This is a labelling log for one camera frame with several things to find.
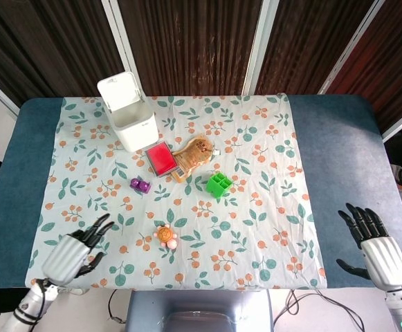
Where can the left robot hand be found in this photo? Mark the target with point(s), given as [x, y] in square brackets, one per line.
[64, 250]

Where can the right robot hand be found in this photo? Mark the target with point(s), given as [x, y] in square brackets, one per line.
[380, 250]

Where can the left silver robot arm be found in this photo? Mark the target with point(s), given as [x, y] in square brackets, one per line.
[27, 304]

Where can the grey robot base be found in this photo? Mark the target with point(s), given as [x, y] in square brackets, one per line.
[200, 311]

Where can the purple plastic toy block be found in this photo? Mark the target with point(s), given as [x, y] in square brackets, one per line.
[140, 185]

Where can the pink plush turtle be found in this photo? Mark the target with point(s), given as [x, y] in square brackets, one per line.
[166, 236]

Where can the floral patterned tablecloth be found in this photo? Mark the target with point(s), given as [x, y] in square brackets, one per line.
[180, 193]

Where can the red ink pad case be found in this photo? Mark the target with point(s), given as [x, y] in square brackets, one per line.
[160, 159]

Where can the white lidded trash bin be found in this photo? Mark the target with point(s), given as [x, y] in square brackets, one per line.
[128, 112]

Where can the brown snack package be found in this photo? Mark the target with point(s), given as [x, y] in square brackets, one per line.
[192, 156]

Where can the green plastic divided holder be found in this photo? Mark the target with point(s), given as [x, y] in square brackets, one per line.
[219, 184]

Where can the brown folding screen partition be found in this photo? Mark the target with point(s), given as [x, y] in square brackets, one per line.
[200, 46]

